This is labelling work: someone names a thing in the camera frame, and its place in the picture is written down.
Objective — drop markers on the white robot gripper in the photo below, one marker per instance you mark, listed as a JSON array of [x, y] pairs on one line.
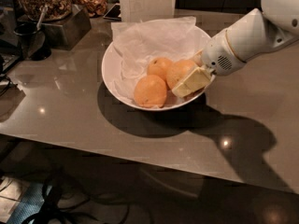
[[219, 56]]

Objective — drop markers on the large orange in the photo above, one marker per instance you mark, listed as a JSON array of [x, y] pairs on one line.
[[177, 71]]

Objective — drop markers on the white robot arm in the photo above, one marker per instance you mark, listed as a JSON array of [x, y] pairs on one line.
[[273, 26]]

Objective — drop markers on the white ceramic bowl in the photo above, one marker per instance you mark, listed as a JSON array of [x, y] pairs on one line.
[[109, 69]]

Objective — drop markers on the rear middle orange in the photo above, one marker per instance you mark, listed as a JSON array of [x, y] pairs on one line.
[[159, 67]]

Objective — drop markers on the front left orange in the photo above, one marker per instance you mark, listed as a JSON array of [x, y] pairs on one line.
[[150, 91]]

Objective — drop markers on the bowl of dried fruit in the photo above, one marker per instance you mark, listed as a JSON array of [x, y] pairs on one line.
[[95, 8]]

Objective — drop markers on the white paper napkin liner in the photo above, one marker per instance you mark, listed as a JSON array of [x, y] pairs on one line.
[[152, 41]]

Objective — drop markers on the white paper menu stand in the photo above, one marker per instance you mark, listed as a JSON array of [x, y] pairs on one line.
[[146, 10]]

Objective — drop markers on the black smartphone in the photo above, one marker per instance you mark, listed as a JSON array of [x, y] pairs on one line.
[[114, 13]]

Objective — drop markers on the metal box stand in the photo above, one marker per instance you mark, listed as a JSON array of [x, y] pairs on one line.
[[66, 33]]

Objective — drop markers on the glass jar of nuts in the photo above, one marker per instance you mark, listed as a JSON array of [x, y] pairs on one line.
[[57, 9]]

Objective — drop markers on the black cup with spoon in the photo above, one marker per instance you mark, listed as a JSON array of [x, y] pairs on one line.
[[34, 44]]

